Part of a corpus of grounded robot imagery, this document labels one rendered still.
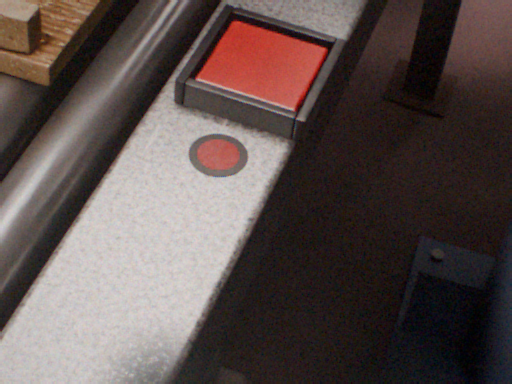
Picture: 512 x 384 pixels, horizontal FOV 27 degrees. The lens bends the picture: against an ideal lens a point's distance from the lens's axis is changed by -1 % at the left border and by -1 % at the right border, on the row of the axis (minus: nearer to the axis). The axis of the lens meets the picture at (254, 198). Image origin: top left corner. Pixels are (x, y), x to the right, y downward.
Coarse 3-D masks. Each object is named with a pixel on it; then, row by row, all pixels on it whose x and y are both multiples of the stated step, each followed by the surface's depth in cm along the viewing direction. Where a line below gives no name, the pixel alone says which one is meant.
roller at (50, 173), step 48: (144, 0) 66; (192, 0) 66; (144, 48) 62; (96, 96) 59; (144, 96) 61; (48, 144) 56; (96, 144) 58; (0, 192) 54; (48, 192) 54; (0, 240) 52; (48, 240) 54; (0, 288) 51
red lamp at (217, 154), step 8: (208, 144) 58; (216, 144) 58; (224, 144) 58; (232, 144) 58; (200, 152) 57; (208, 152) 57; (216, 152) 57; (224, 152) 58; (232, 152) 58; (200, 160) 57; (208, 160) 57; (216, 160) 57; (224, 160) 57; (232, 160) 57; (216, 168) 57; (224, 168) 57
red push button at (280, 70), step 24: (240, 24) 63; (216, 48) 61; (240, 48) 61; (264, 48) 61; (288, 48) 62; (312, 48) 62; (216, 72) 60; (240, 72) 60; (264, 72) 60; (288, 72) 60; (312, 72) 60; (264, 96) 59; (288, 96) 59
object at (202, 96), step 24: (216, 24) 62; (264, 24) 63; (288, 24) 63; (336, 48) 62; (192, 72) 59; (336, 72) 62; (192, 96) 59; (216, 96) 58; (240, 96) 58; (312, 96) 59; (240, 120) 59; (264, 120) 58; (288, 120) 58; (312, 120) 59
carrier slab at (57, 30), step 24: (24, 0) 62; (48, 0) 62; (72, 0) 62; (96, 0) 62; (48, 24) 60; (72, 24) 60; (96, 24) 63; (0, 48) 59; (48, 48) 59; (72, 48) 60; (24, 72) 59; (48, 72) 58
